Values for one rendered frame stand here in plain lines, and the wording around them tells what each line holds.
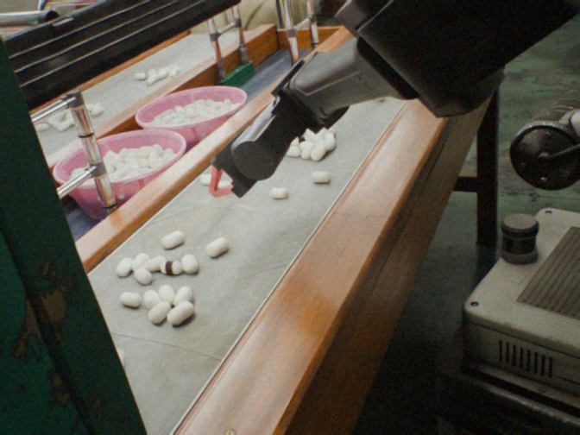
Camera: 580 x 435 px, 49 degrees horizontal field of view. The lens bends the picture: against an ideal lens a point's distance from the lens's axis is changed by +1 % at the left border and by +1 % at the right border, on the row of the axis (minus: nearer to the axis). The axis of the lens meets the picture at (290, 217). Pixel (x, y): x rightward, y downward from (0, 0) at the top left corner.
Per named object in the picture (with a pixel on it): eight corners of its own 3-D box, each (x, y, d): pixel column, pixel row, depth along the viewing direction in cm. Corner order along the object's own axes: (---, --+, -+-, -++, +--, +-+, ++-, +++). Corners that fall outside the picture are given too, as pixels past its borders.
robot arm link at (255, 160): (354, 100, 81) (305, 53, 79) (329, 144, 72) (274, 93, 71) (297, 152, 89) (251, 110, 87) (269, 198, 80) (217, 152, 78)
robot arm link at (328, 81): (523, 58, 42) (408, -63, 40) (466, 123, 41) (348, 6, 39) (354, 103, 84) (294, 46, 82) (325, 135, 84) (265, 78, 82)
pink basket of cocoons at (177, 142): (204, 162, 143) (195, 122, 138) (182, 220, 119) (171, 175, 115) (91, 175, 145) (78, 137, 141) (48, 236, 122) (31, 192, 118)
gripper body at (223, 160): (206, 164, 87) (236, 133, 82) (240, 134, 94) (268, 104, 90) (240, 197, 87) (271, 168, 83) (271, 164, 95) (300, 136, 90)
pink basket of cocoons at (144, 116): (271, 122, 159) (265, 85, 154) (221, 168, 138) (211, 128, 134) (183, 120, 170) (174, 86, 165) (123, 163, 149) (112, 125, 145)
